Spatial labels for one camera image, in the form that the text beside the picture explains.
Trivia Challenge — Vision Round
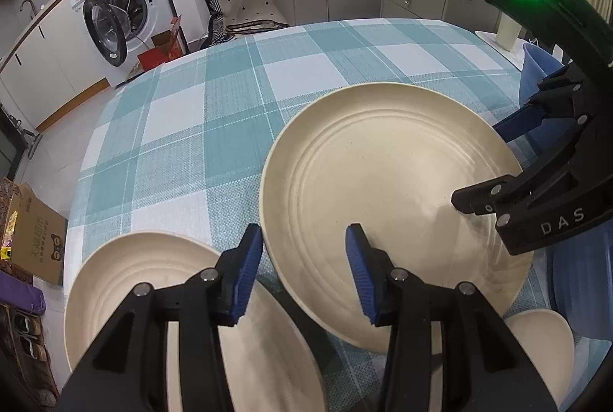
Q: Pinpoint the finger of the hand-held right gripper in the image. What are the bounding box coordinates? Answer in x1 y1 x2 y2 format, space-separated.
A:
452 120 613 216
493 64 595 143

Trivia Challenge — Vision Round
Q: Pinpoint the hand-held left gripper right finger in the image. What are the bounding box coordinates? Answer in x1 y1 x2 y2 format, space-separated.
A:
346 223 568 412

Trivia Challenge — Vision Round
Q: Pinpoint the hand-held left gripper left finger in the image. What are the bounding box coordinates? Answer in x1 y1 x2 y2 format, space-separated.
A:
55 224 265 412

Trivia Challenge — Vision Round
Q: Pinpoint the cream round plate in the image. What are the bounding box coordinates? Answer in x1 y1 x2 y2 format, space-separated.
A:
259 82 534 354
64 231 331 412
505 309 575 412

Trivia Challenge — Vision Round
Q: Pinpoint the cream cup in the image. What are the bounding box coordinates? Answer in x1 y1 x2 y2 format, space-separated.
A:
495 10 520 53

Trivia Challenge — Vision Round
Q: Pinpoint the white side table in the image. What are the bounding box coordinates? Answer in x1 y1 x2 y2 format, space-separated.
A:
474 29 530 73

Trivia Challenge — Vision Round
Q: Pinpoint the teal white checked tablecloth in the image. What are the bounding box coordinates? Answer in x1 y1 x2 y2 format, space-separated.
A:
64 18 551 412

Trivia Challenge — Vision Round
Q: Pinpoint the brown cardboard box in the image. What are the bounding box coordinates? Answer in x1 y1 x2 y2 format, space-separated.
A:
0 180 68 286

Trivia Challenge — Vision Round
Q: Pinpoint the purple bag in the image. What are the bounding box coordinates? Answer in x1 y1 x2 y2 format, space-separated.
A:
0 271 46 314

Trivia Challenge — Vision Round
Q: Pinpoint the red cardboard box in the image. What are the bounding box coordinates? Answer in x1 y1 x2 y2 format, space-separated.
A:
138 15 187 70

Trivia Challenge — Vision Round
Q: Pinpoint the shoe rack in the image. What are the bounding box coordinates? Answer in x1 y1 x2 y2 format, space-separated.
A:
0 302 58 394

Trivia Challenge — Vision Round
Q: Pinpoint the yellow packet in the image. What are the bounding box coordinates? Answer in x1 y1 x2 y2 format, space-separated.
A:
0 210 20 260

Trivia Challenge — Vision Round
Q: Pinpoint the white kitchen cabinet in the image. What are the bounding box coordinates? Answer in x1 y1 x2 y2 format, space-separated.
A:
0 0 111 130

